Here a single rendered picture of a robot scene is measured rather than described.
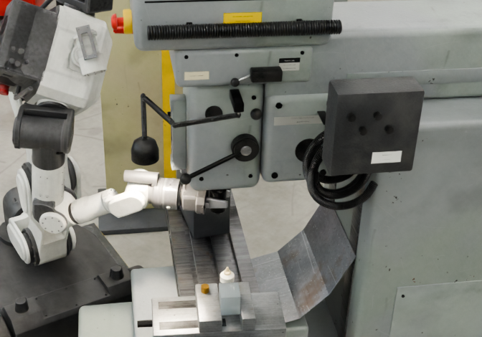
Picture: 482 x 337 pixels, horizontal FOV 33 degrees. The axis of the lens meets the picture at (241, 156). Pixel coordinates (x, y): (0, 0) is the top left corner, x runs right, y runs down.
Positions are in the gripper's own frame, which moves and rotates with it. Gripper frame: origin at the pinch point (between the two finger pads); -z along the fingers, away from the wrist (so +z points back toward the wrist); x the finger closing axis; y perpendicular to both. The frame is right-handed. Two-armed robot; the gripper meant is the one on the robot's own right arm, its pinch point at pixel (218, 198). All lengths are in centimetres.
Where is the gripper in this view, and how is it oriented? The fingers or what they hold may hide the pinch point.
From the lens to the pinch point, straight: 229.4
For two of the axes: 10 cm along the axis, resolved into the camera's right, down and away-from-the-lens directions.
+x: 1.0, -5.1, 8.6
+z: -9.9, -0.8, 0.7
